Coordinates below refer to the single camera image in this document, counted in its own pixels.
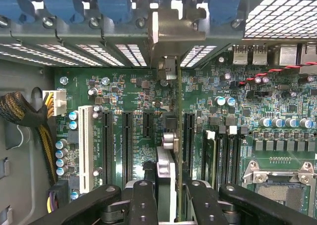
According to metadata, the long black expansion slot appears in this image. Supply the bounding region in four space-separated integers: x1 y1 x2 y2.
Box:
103 111 114 185
122 111 134 189

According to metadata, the medium black expansion slot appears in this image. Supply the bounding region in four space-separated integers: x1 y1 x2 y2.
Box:
184 112 196 171

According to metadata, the CPU socket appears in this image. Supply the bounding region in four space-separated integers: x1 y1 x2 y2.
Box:
241 158 317 211

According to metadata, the short black expansion slot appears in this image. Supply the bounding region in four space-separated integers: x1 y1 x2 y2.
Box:
143 112 155 139

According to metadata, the white expansion slot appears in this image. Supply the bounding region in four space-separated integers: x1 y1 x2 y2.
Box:
78 105 95 194

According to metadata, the green motherboard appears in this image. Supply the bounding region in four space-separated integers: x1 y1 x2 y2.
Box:
53 44 317 211

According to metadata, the open black PC case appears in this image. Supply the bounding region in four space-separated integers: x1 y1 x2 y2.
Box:
0 0 317 225

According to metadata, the red black twisted wire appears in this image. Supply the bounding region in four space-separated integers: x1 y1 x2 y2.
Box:
239 61 317 87

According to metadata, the braided power cable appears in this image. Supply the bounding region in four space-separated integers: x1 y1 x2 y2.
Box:
0 90 67 186

